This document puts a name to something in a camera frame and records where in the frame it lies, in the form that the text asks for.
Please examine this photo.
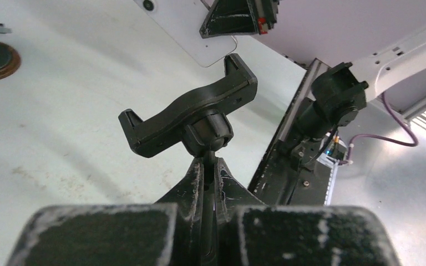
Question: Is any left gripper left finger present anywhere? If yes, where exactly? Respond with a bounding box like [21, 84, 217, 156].
[5, 157, 205, 266]

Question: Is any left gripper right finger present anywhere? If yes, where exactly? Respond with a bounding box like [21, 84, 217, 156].
[215, 157, 401, 266]

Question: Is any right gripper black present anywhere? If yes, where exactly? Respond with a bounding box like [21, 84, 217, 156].
[199, 0, 280, 39]

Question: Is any black round-base phone stand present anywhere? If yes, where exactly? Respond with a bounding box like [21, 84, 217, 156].
[118, 53, 258, 265]

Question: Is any black smartphone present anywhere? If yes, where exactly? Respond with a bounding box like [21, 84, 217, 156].
[134, 0, 237, 68]

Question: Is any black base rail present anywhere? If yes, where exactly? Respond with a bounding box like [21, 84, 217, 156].
[247, 58, 337, 206]

